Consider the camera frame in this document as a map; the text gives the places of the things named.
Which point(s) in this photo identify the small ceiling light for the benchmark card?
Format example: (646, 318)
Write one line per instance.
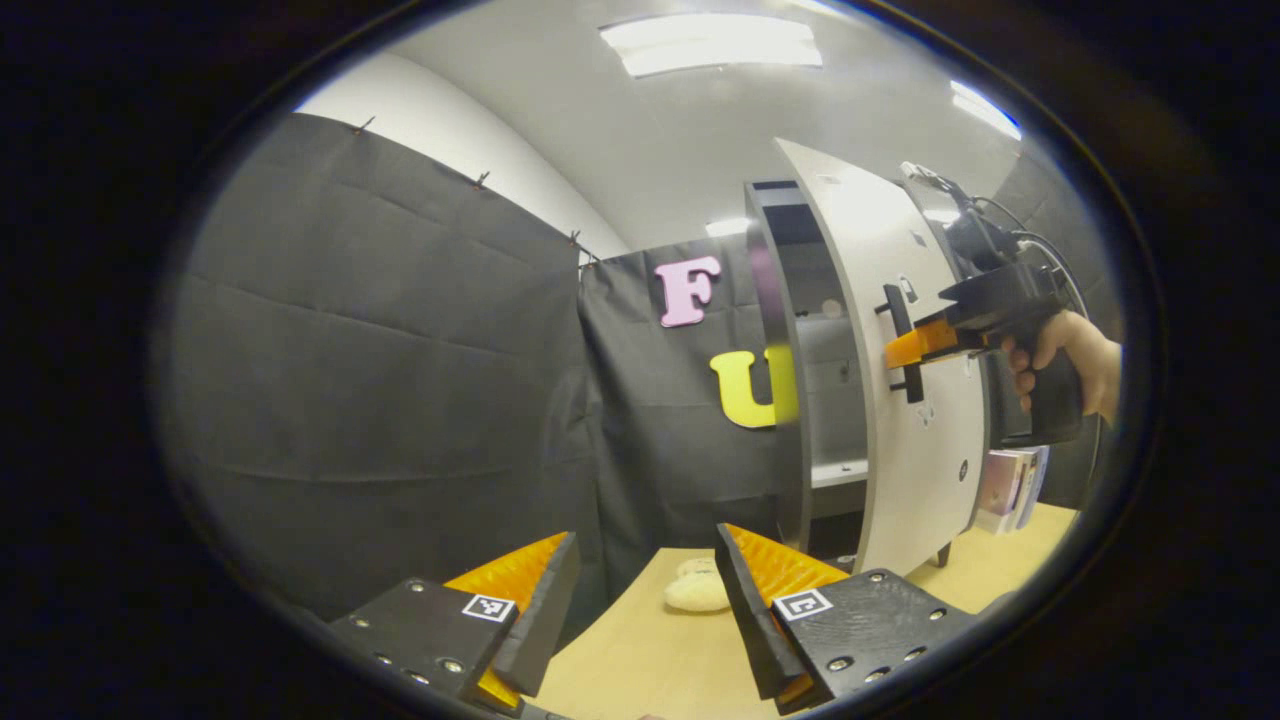
(727, 227)

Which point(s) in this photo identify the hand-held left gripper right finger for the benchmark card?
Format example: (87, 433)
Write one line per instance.
(750, 610)

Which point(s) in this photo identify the grey blue book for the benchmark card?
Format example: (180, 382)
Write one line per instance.
(1040, 480)

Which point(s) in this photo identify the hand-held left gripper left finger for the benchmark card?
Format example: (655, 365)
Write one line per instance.
(545, 610)

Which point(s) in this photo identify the pink cover book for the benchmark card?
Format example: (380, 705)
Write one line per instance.
(998, 490)

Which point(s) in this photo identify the long ceiling light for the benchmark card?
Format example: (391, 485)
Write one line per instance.
(985, 108)

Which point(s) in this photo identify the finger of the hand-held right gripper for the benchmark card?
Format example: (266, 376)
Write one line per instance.
(925, 345)

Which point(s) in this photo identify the black backdrop cloth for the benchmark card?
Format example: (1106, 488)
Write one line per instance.
(380, 380)

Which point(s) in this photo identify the large ceiling light panel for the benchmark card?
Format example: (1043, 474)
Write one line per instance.
(710, 45)

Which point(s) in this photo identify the white spine book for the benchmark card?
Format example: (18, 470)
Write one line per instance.
(1024, 488)

